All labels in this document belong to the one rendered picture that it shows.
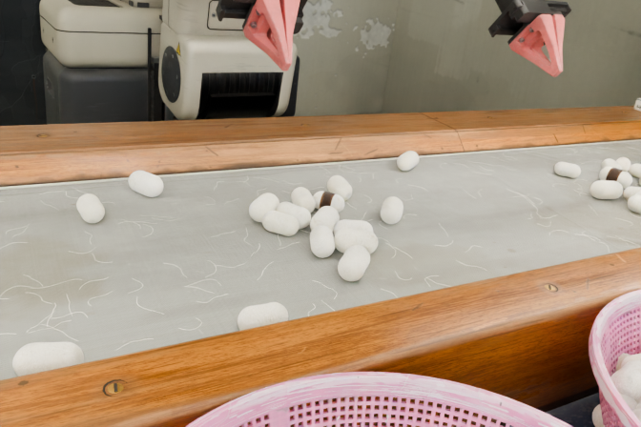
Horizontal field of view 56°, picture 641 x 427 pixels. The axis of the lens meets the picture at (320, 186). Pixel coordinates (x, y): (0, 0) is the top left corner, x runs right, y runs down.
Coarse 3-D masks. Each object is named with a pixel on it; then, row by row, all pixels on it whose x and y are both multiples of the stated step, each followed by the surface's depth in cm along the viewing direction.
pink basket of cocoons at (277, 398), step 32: (288, 384) 30; (320, 384) 30; (352, 384) 31; (384, 384) 31; (416, 384) 31; (448, 384) 31; (224, 416) 28; (256, 416) 29; (288, 416) 30; (320, 416) 31; (352, 416) 31; (416, 416) 31; (480, 416) 31; (512, 416) 30; (544, 416) 30
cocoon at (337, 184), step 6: (330, 180) 61; (336, 180) 60; (342, 180) 60; (330, 186) 60; (336, 186) 59; (342, 186) 59; (348, 186) 59; (330, 192) 61; (336, 192) 59; (342, 192) 59; (348, 192) 59; (348, 198) 60
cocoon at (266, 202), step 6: (258, 198) 53; (264, 198) 53; (270, 198) 54; (276, 198) 54; (252, 204) 53; (258, 204) 53; (264, 204) 53; (270, 204) 53; (276, 204) 54; (252, 210) 53; (258, 210) 52; (264, 210) 53; (270, 210) 53; (252, 216) 53; (258, 216) 53
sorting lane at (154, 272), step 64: (0, 192) 54; (64, 192) 55; (128, 192) 57; (192, 192) 58; (256, 192) 60; (384, 192) 64; (448, 192) 66; (512, 192) 68; (576, 192) 71; (0, 256) 44; (64, 256) 45; (128, 256) 46; (192, 256) 47; (256, 256) 48; (384, 256) 50; (448, 256) 51; (512, 256) 53; (576, 256) 54; (0, 320) 37; (64, 320) 38; (128, 320) 38; (192, 320) 39
